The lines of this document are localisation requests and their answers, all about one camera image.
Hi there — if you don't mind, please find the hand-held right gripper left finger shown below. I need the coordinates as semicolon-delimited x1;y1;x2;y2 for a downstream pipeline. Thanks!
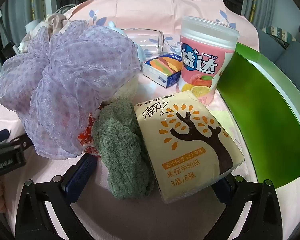
15;152;102;240

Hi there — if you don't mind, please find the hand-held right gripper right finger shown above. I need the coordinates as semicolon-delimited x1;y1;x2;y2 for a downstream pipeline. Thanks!
201;174;284;240

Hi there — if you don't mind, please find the red and white patterned pouch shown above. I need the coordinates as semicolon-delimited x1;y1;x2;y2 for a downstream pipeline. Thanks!
77;112;102;158

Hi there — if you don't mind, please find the green fuzzy cloth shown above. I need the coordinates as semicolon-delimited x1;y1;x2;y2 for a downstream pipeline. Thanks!
91;99;155;200

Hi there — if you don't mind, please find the purple organza scrunchie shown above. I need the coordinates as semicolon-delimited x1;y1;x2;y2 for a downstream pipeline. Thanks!
0;20;142;160

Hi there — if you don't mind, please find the green cardboard box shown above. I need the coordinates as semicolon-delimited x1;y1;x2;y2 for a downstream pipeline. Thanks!
216;42;300;189

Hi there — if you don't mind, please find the blue plush toy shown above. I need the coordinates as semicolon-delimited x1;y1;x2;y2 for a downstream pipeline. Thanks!
105;20;147;64

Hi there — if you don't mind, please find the cream tree-print tissue pack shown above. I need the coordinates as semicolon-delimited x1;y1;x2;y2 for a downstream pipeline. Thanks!
134;90;245;204

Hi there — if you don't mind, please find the crumpled beige cloth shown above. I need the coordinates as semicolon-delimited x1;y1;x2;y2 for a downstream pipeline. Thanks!
19;14;77;53

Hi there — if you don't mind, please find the pink chewing gum bottle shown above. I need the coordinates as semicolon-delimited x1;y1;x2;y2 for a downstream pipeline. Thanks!
175;15;240;107

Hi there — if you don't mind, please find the small orange carton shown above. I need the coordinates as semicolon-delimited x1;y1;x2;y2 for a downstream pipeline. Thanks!
142;52;184;88

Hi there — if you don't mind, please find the grey sofa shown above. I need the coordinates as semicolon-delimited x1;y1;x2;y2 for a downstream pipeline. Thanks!
255;17;300;80

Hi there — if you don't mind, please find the clear glass container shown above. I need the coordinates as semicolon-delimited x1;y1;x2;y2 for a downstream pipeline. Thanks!
119;28;165;58

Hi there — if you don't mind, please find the patterned cushion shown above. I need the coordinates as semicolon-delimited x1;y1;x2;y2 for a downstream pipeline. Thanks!
261;26;297;49

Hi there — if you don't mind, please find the pink printed bed sheet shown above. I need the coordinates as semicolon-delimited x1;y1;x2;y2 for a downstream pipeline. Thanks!
0;0;260;240

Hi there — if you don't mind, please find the grey curtain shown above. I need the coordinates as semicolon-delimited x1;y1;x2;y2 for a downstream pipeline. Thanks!
241;0;300;30

